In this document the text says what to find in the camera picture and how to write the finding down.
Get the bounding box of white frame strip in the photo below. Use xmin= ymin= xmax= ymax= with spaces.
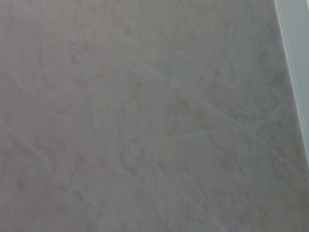
xmin=274 ymin=0 xmax=309 ymax=155

